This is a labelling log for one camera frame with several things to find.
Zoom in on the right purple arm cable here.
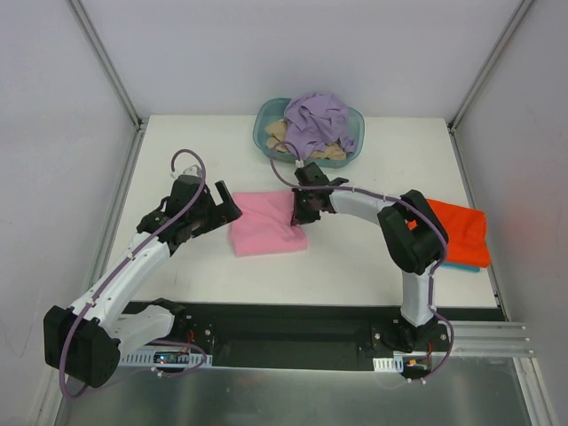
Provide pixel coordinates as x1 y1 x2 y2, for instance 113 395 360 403
269 140 454 387

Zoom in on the aluminium frame post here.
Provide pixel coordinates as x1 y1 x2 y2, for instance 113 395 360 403
66 0 145 130
447 0 538 135

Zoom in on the left aluminium frame post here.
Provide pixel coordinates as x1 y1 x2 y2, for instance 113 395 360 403
66 0 145 130

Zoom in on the right white cable duct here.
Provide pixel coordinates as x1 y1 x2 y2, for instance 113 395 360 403
373 356 404 374

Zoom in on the teal folded t shirt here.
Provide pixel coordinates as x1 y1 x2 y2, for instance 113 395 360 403
442 262 481 273

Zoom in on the purple t shirt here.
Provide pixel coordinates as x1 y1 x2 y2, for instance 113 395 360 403
284 92 358 160

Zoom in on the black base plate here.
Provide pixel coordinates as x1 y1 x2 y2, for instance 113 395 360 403
119 301 507 372

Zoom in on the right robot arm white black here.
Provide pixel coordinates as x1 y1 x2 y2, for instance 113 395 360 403
290 162 449 353

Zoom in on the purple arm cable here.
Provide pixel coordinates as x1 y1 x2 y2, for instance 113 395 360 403
269 140 454 387
59 149 209 399

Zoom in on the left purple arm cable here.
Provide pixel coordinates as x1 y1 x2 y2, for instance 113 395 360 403
59 149 209 399

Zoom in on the pink t shirt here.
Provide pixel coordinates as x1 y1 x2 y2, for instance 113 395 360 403
228 191 308 256

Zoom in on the right aluminium frame post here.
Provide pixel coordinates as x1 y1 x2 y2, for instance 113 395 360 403
447 0 538 135

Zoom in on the orange folded t shirt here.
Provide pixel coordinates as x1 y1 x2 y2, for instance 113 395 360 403
428 199 491 269

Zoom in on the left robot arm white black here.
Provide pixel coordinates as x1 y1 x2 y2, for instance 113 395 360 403
43 175 242 389

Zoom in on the teal plastic basket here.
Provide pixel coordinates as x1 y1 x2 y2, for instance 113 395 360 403
252 98 365 169

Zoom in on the white cable duct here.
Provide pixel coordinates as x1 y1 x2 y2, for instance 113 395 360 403
118 349 212 369
373 356 404 374

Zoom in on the beige t shirt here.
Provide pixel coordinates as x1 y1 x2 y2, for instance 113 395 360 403
264 119 347 161

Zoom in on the left white cable duct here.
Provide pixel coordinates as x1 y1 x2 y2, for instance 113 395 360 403
118 349 212 369

